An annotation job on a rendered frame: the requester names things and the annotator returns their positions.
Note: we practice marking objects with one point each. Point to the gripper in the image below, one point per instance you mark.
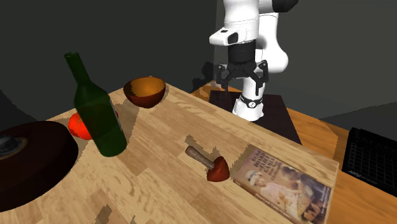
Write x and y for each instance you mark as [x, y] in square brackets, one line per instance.
[241, 54]

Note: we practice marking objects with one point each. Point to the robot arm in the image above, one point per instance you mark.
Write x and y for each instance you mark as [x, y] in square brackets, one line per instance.
[245, 18]

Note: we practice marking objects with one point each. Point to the dark robot stand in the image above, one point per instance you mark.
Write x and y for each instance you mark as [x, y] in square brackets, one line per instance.
[279, 118]

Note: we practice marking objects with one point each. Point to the red-capped mushroom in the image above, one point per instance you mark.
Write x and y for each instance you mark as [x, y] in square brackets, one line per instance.
[214, 167]

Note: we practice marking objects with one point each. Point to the brown wooden bowl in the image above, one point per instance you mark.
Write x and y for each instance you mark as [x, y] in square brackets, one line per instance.
[144, 92]

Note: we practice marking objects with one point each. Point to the book with picture cover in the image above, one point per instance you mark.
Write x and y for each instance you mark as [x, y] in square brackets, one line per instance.
[285, 186]

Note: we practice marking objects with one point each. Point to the green glass bottle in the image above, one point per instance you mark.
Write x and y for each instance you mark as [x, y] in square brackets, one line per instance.
[98, 118]

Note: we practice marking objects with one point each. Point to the black grid pad device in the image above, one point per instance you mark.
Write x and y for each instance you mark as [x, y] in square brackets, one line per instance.
[370, 158]

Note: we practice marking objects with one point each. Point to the red tomato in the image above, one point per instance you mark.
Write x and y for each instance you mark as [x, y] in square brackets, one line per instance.
[77, 127]

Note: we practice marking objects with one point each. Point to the dark round pot lid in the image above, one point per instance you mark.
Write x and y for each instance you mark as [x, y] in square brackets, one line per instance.
[31, 155]

